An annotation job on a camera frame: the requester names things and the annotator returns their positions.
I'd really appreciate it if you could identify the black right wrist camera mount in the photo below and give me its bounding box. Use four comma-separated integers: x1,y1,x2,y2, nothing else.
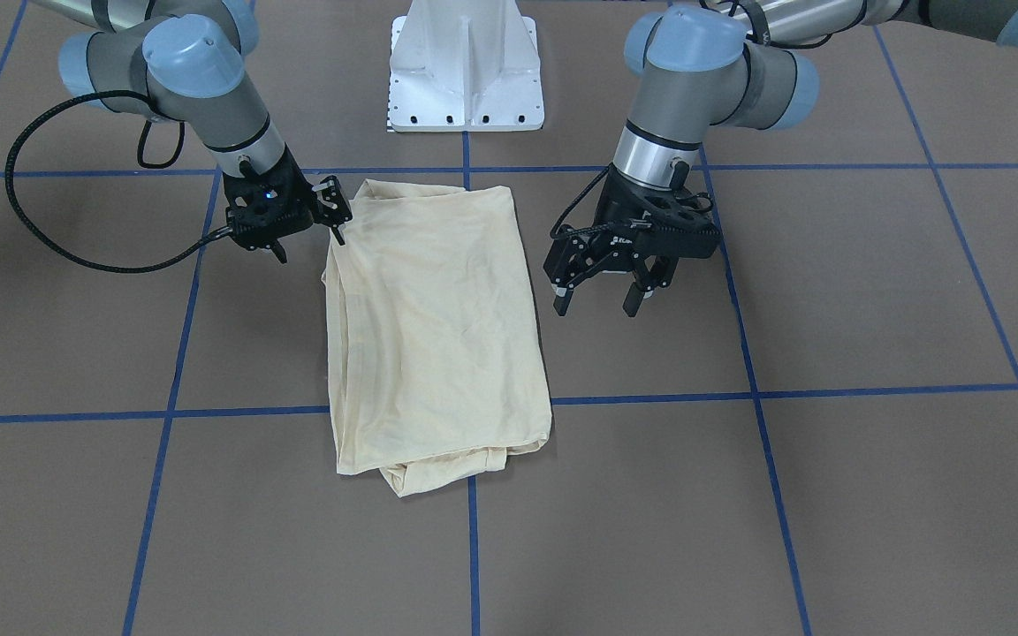
225,196,314,250

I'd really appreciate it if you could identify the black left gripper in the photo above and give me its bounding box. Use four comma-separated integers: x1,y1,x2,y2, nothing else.
543,168,712,317

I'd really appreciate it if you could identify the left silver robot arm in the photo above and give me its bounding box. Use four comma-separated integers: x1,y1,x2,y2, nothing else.
543,1,1018,315

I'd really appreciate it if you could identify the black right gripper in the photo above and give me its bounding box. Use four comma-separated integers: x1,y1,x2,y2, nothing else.
223,148,353,264

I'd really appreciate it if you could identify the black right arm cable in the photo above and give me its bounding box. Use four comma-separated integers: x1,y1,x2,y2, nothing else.
4,90,236,273

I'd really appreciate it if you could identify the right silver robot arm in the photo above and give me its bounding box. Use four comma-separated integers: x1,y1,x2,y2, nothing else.
4,1,353,262

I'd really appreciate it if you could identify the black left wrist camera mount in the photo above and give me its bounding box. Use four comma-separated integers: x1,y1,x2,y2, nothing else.
551,208,722,259

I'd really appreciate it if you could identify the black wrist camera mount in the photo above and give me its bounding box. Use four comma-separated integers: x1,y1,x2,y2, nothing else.
551,208,722,259
225,196,314,250

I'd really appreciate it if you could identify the cream long-sleeve printed shirt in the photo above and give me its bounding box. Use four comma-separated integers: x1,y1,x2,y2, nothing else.
322,178,553,496

